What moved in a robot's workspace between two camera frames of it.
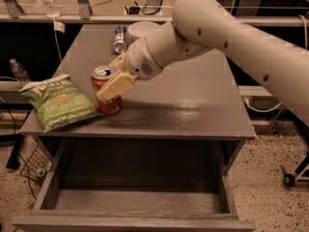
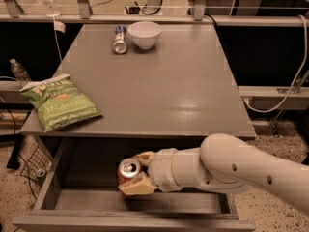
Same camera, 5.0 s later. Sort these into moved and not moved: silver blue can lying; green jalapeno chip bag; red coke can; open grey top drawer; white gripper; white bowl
Moved: red coke can; white gripper
Not moved: silver blue can lying; white bowl; open grey top drawer; green jalapeno chip bag
